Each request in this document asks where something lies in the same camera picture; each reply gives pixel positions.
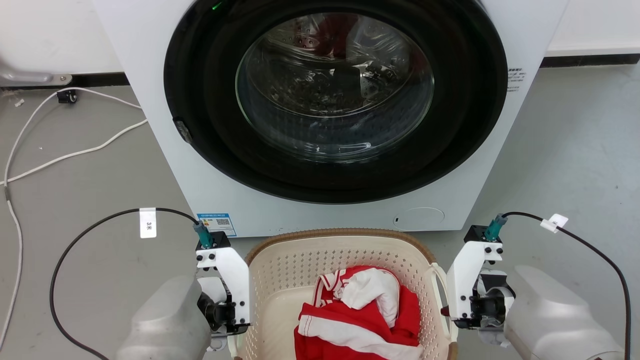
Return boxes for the thick white floor cable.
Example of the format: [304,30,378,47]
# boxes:
[0,118,149,185]

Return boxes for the red garment inside drum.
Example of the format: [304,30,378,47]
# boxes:
[318,14,362,58]

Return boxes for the beige perforated laundry basket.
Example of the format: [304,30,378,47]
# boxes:
[234,228,459,360]

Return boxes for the white front-load washing machine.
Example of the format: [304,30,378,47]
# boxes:
[92,0,571,238]

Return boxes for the red and white garment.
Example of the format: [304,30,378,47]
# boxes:
[293,265,425,360]

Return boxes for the black wall baseboard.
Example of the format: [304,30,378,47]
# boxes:
[0,72,131,89]
[540,53,640,69]

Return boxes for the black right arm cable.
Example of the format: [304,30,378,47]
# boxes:
[484,211,632,360]

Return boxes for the white printed cable tag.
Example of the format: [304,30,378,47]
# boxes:
[139,207,158,239]

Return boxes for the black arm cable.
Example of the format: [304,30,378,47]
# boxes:
[484,211,632,360]
[49,207,215,360]

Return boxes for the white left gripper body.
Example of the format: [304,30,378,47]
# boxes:
[195,245,251,336]

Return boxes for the round white filter cover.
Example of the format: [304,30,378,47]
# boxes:
[392,206,446,232]

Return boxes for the printed text sticker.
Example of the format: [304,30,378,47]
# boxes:
[506,66,527,94]

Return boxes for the blue energy label sticker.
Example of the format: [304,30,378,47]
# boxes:
[196,213,237,238]

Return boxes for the black washer door handle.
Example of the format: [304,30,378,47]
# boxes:
[172,116,194,145]

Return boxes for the thin white floor cable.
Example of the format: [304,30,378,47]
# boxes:
[0,87,143,351]

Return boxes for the round black washer door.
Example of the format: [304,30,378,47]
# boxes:
[163,0,509,205]

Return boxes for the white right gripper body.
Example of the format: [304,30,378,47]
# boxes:
[445,242,516,330]

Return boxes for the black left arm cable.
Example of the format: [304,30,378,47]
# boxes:
[49,207,215,360]

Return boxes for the grey metal floor bracket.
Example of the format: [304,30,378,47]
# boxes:
[0,59,74,87]

